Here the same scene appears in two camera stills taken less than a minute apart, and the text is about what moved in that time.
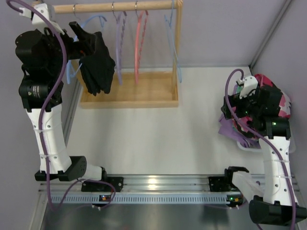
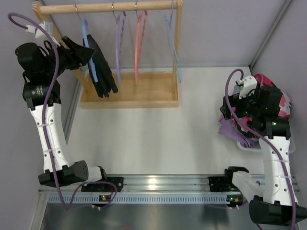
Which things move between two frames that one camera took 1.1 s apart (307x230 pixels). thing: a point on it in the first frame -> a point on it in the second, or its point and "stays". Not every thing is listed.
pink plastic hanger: (137, 61) stays
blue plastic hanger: (69, 75) -> (85, 26)
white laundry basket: (291, 150) stays
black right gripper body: (230, 105) stays
